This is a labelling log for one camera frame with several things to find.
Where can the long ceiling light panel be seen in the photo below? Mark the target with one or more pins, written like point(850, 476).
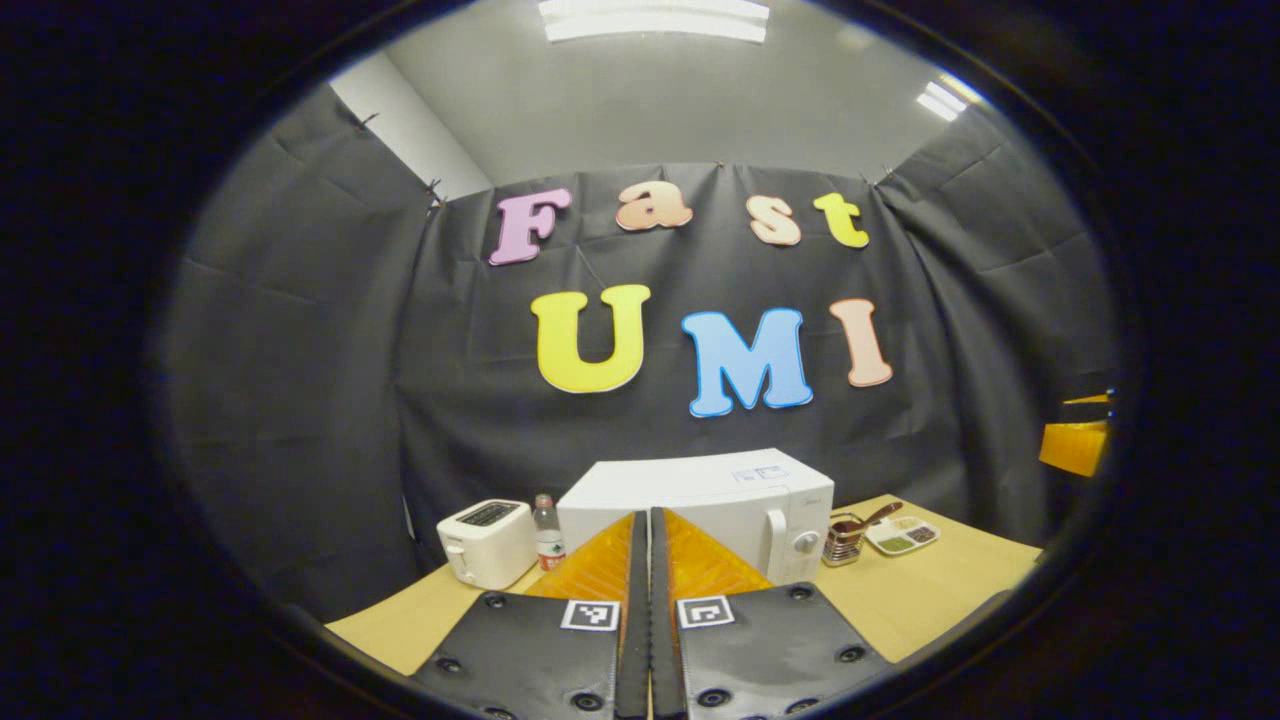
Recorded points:
point(655, 20)

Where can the white divided dish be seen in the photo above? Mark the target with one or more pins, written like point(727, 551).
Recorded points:
point(880, 535)

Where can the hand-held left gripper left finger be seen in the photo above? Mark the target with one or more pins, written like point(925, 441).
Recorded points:
point(635, 650)

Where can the white microwave oven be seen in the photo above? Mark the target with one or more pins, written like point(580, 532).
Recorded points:
point(700, 480)

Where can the small ceiling light panel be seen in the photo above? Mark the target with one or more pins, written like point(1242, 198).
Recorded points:
point(950, 97)

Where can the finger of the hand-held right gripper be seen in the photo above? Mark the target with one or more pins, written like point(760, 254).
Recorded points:
point(1075, 448)

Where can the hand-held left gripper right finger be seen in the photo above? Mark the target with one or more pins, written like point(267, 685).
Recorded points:
point(663, 650)

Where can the black backdrop cloth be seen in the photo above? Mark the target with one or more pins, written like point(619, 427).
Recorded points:
point(300, 350)

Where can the white toaster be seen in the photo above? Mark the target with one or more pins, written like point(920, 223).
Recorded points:
point(490, 550)

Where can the clear red label water bottle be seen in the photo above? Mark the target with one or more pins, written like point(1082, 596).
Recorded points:
point(548, 545)

